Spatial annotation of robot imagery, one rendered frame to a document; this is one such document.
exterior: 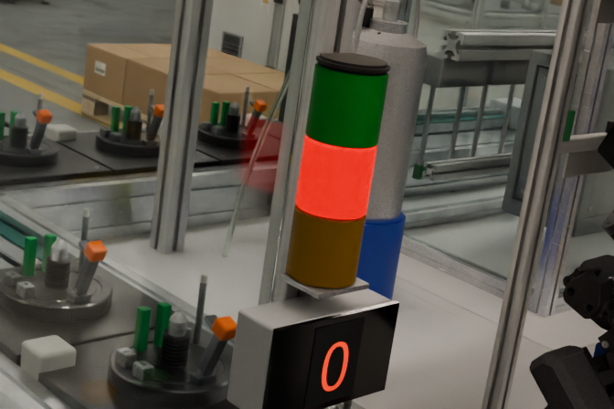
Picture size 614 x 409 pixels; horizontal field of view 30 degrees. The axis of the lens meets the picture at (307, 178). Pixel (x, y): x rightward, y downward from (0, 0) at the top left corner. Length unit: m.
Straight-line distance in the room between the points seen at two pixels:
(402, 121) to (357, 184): 1.03
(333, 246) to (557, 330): 1.20
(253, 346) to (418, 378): 0.90
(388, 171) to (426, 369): 0.32
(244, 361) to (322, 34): 0.23
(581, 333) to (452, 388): 0.37
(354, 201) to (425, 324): 1.09
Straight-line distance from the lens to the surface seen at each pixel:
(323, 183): 0.76
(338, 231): 0.77
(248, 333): 0.78
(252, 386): 0.79
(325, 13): 0.77
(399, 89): 1.77
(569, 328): 1.97
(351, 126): 0.75
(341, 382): 0.83
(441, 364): 1.72
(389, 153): 1.79
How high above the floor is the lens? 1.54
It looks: 15 degrees down
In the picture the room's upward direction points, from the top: 8 degrees clockwise
